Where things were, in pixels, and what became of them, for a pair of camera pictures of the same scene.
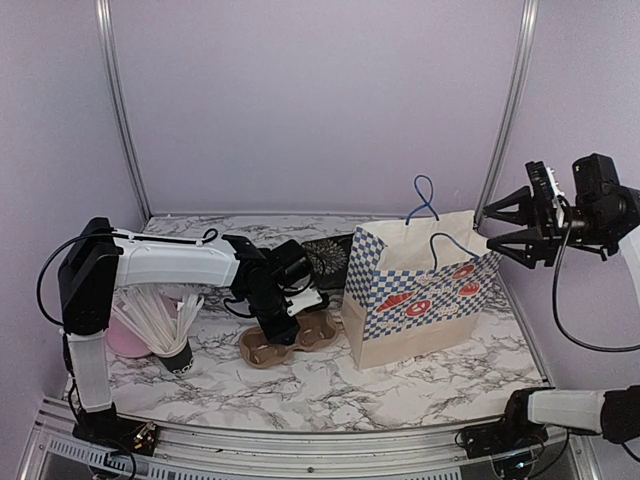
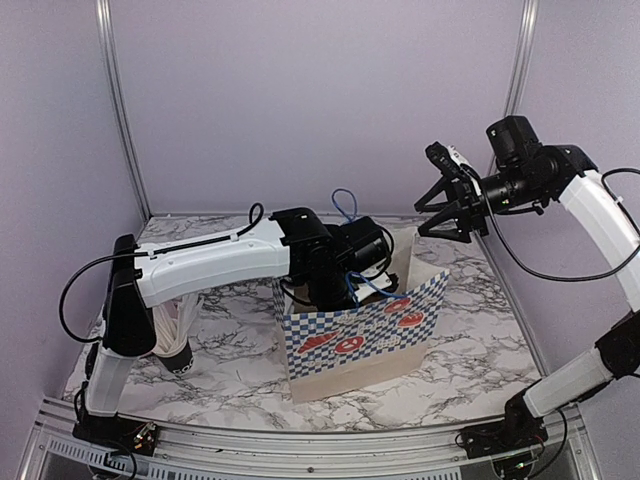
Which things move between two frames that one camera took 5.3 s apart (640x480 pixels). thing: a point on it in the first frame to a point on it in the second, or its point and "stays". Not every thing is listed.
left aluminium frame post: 104,17 stays
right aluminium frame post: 508,109 stays
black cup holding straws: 180,363 stays
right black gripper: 543,237 to 467,207
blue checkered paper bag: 414,286 to 379,344
